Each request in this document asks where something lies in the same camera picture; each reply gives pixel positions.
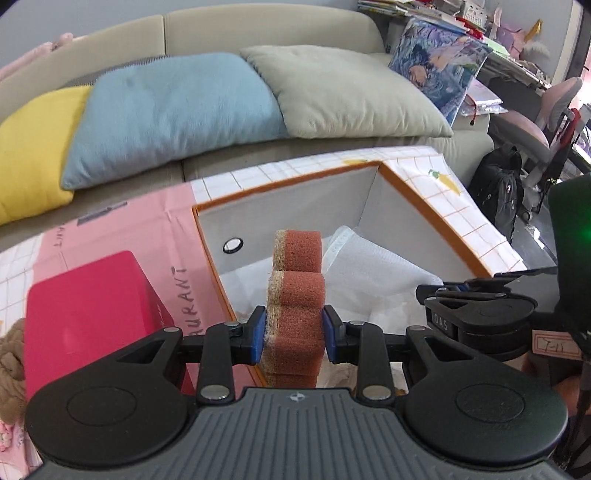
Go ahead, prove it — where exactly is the pink paper mat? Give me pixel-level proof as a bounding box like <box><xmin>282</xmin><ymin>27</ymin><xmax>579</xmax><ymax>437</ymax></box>
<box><xmin>31</xmin><ymin>182</ymin><xmax>260</xmax><ymax>398</ymax></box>

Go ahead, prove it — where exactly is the pink white knit cloth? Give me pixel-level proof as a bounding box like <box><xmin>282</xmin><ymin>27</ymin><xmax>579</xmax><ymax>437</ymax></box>
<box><xmin>0</xmin><ymin>419</ymin><xmax>29</xmax><ymax>454</ymax></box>

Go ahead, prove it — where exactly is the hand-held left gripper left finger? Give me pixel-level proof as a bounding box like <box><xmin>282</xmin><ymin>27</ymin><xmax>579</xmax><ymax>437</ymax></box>
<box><xmin>115</xmin><ymin>306</ymin><xmax>268</xmax><ymax>405</ymax></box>

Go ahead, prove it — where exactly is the blue cartoon print cushion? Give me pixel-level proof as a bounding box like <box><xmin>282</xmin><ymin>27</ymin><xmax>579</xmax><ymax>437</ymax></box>
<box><xmin>388</xmin><ymin>17</ymin><xmax>494</xmax><ymax>127</ymax></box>

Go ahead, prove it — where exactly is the brown wavy sponge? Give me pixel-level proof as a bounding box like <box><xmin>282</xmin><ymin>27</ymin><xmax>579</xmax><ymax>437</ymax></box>
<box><xmin>263</xmin><ymin>229</ymin><xmax>327</xmax><ymax>389</ymax></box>

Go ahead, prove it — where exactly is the beige sofa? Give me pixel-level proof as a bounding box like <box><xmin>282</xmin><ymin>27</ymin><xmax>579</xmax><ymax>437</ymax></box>
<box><xmin>0</xmin><ymin>8</ymin><xmax>493</xmax><ymax>254</ymax></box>

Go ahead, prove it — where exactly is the pile of books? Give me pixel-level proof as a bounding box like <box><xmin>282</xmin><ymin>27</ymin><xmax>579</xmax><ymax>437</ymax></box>
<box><xmin>357</xmin><ymin>0</ymin><xmax>491</xmax><ymax>31</ymax></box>

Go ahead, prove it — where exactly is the yellow pillow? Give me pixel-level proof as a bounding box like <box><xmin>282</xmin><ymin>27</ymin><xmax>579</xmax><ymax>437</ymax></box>
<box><xmin>0</xmin><ymin>85</ymin><xmax>94</xmax><ymax>227</ymax></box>

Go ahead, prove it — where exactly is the red tin box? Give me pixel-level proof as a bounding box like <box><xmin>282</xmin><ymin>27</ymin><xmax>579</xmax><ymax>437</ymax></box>
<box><xmin>25</xmin><ymin>250</ymin><xmax>197</xmax><ymax>403</ymax></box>

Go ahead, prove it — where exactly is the brown plush toy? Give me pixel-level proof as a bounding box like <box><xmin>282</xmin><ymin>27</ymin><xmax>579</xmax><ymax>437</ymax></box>
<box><xmin>0</xmin><ymin>318</ymin><xmax>29</xmax><ymax>424</ymax></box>

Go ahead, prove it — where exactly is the black backpack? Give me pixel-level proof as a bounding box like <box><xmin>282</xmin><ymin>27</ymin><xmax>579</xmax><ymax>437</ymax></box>
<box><xmin>468</xmin><ymin>146</ymin><xmax>526</xmax><ymax>243</ymax></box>

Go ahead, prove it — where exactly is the light blue pillow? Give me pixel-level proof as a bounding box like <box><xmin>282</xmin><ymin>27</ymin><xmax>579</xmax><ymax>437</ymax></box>
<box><xmin>60</xmin><ymin>52</ymin><xmax>286</xmax><ymax>191</ymax></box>

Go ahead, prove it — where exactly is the pink office chair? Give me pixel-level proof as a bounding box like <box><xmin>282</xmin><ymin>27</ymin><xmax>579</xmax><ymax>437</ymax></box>
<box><xmin>500</xmin><ymin>76</ymin><xmax>585</xmax><ymax>223</ymax></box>

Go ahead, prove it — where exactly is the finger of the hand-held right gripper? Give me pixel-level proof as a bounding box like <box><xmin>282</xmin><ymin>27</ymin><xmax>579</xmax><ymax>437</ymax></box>
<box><xmin>416</xmin><ymin>282</ymin><xmax>509</xmax><ymax>302</ymax></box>
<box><xmin>462</xmin><ymin>266</ymin><xmax>560</xmax><ymax>292</ymax></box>

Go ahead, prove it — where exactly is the grey striped cloth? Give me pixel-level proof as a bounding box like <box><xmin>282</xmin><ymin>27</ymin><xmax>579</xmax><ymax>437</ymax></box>
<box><xmin>59</xmin><ymin>52</ymin><xmax>172</xmax><ymax>89</ymax></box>

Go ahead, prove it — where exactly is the pink plush toy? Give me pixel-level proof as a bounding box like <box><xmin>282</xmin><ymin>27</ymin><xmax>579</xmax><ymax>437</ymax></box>
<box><xmin>0</xmin><ymin>32</ymin><xmax>75</xmax><ymax>82</ymax></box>

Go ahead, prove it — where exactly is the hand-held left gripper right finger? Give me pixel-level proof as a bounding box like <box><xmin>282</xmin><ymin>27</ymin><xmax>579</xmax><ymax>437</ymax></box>
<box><xmin>322</xmin><ymin>305</ymin><xmax>468</xmax><ymax>403</ymax></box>

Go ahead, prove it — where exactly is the grey beige pillow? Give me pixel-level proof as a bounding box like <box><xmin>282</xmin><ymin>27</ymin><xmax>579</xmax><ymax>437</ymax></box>
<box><xmin>239</xmin><ymin>44</ymin><xmax>455</xmax><ymax>140</ymax></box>

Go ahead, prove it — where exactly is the orange cardboard box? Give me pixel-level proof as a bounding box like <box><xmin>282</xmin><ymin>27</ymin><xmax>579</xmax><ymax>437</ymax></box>
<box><xmin>191</xmin><ymin>161</ymin><xmax>530</xmax><ymax>397</ymax></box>

